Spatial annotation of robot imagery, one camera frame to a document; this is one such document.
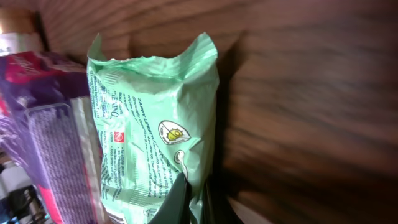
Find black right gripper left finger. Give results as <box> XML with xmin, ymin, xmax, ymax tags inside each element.
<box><xmin>149</xmin><ymin>173</ymin><xmax>192</xmax><ymax>224</ymax></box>

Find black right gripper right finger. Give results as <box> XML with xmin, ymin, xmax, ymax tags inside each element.
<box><xmin>203</xmin><ymin>179</ymin><xmax>243</xmax><ymax>224</ymax></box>

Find teal wet wipes pack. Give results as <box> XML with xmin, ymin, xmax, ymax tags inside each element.
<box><xmin>87</xmin><ymin>33</ymin><xmax>219</xmax><ymax>223</ymax></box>

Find purple sanitary pad pack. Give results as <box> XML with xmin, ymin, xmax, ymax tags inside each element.
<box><xmin>1</xmin><ymin>52</ymin><xmax>108</xmax><ymax>224</ymax></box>

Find white tube gold cap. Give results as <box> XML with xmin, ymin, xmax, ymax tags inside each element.
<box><xmin>1</xmin><ymin>7</ymin><xmax>44</xmax><ymax>56</ymax></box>

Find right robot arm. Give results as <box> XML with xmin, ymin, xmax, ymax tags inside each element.
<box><xmin>1</xmin><ymin>166</ymin><xmax>191</xmax><ymax>224</ymax></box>

